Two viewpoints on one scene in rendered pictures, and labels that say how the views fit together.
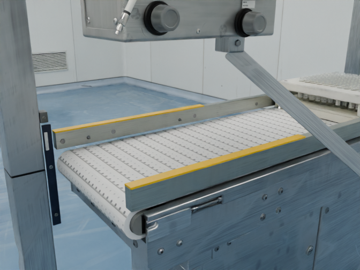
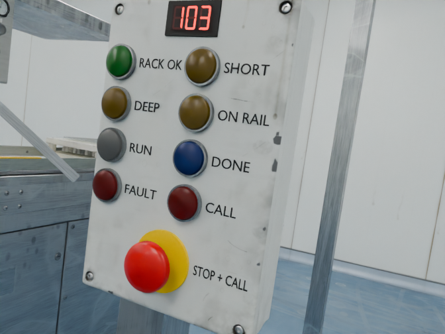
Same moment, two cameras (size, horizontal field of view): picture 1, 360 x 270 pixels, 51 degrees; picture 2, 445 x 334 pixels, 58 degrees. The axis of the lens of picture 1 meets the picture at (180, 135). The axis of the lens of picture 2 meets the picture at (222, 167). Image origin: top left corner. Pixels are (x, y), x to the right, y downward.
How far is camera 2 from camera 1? 0.57 m
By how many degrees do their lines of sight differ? 31
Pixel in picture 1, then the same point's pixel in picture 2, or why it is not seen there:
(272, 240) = (21, 239)
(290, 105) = (21, 128)
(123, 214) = not seen: outside the picture
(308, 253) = (56, 258)
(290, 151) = (28, 164)
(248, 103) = (19, 150)
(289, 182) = (29, 187)
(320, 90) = (73, 143)
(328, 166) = (63, 184)
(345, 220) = not seen: hidden behind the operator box
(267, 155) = (8, 162)
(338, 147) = (53, 158)
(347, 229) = not seen: hidden behind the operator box
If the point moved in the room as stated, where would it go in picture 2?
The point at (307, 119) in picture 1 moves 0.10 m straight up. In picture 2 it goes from (32, 138) to (36, 97)
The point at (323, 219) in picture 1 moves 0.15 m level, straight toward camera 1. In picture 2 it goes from (69, 233) to (53, 247)
